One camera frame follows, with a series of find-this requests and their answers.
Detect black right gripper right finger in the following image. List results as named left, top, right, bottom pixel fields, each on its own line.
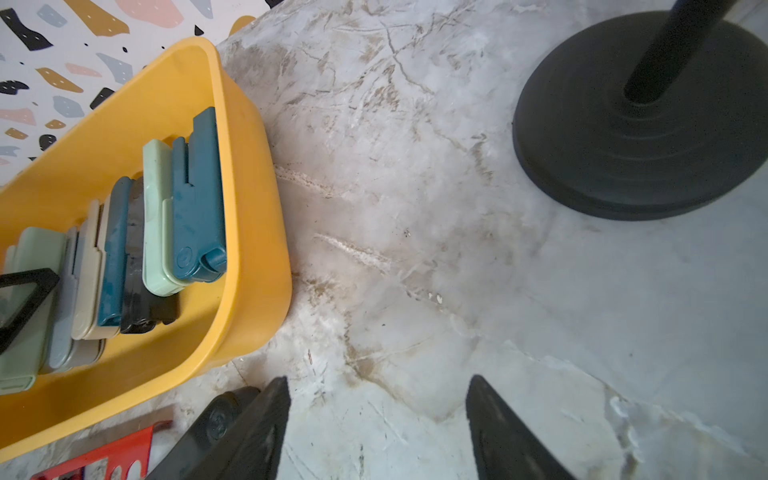
left=465, top=375, right=574, bottom=480

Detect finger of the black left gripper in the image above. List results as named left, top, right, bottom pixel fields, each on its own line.
left=1, top=268, right=59, bottom=353

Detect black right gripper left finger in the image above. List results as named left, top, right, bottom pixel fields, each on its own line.
left=188, top=376, right=291, bottom=479

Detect mint pruning pliers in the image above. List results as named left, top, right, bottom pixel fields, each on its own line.
left=1, top=227, right=67, bottom=395
left=142, top=140, right=188, bottom=297

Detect grey pruning pliers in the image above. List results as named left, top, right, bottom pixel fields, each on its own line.
left=40, top=227, right=106, bottom=375

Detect black pruning pliers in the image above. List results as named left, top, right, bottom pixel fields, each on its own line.
left=147, top=386, right=261, bottom=480
left=120, top=177, right=179, bottom=334

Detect teal pruning pliers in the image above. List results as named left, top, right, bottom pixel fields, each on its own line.
left=188, top=107, right=227, bottom=283
left=96, top=177, right=134, bottom=327
left=172, top=137, right=194, bottom=282

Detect beige pruning pliers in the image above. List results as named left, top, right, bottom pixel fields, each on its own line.
left=71, top=200, right=119, bottom=340

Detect red pruning pliers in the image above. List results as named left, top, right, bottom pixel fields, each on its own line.
left=31, top=420, right=173, bottom=479

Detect yellow plastic storage box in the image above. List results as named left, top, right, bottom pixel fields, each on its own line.
left=1, top=37, right=292, bottom=461

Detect black microphone stand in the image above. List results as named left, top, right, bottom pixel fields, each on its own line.
left=513, top=1, right=767, bottom=221

